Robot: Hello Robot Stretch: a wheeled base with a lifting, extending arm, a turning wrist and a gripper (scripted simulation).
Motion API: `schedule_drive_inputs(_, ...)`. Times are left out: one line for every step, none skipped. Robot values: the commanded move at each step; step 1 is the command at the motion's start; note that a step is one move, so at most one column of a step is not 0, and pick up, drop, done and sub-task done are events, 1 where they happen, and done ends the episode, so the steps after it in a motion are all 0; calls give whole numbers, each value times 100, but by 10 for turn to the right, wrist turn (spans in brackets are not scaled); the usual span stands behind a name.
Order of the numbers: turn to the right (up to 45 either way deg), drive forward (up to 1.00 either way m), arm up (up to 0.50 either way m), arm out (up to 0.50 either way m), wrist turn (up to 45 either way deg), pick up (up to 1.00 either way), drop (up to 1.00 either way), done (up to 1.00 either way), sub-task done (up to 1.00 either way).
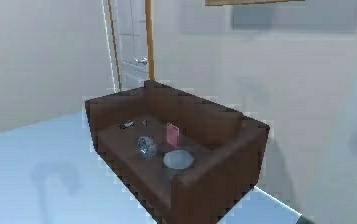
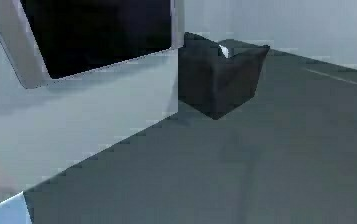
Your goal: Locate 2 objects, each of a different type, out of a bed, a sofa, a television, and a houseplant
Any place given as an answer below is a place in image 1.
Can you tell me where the brown leather sofa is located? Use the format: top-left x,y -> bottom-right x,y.
84,79 -> 271,224

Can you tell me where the black remote control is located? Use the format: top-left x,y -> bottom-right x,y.
118,120 -> 135,130

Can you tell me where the wooden framed wall picture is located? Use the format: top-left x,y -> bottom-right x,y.
204,0 -> 306,7

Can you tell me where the pink book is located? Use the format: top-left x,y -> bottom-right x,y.
165,122 -> 181,148

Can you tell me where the white bowl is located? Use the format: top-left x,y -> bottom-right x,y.
162,149 -> 195,170

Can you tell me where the white room door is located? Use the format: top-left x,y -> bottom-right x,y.
102,0 -> 155,92

